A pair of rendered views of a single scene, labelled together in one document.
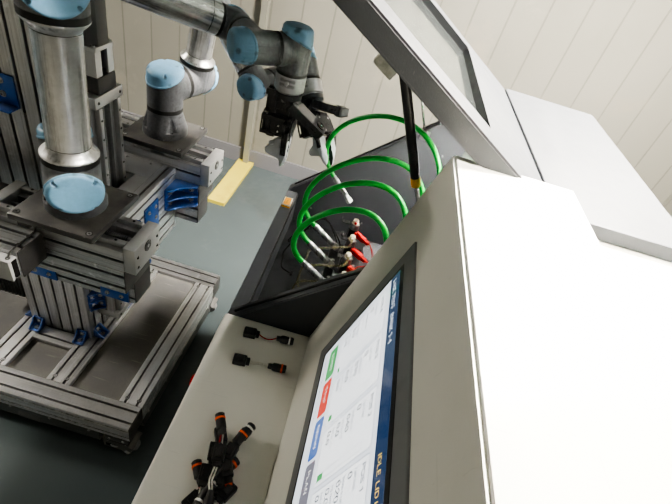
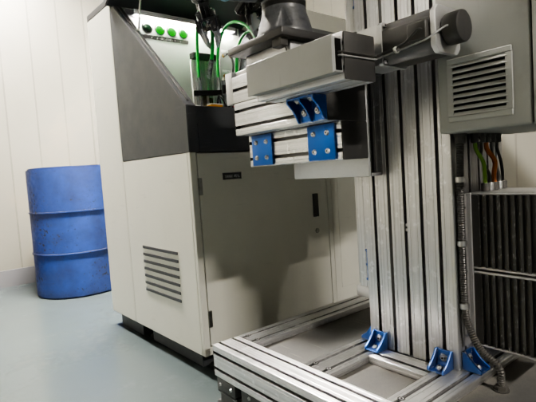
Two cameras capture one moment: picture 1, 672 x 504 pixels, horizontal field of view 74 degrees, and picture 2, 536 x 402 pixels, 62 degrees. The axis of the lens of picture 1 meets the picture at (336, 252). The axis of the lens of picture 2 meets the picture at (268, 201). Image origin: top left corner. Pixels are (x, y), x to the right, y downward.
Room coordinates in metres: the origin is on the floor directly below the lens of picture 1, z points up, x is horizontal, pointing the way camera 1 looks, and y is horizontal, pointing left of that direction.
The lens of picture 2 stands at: (2.16, 1.62, 0.71)
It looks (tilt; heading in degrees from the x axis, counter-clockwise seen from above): 4 degrees down; 232
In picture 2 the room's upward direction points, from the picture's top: 4 degrees counter-clockwise
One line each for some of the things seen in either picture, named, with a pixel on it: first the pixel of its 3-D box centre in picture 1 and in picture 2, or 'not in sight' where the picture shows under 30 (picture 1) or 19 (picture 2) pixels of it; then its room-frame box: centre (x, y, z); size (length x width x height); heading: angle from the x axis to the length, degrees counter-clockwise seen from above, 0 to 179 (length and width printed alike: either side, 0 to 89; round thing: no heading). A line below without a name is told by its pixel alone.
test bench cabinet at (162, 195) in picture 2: not in sight; (231, 244); (1.08, -0.06, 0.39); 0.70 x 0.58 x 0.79; 2
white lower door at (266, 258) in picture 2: not in sight; (272, 237); (1.07, 0.23, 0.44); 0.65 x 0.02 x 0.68; 2
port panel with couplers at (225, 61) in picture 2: not in sight; (232, 75); (0.84, -0.30, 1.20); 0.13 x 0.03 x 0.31; 2
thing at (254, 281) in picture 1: (267, 258); (262, 130); (1.07, 0.21, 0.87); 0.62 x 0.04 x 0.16; 2
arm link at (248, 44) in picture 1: (252, 44); not in sight; (1.03, 0.33, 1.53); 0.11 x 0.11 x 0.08; 39
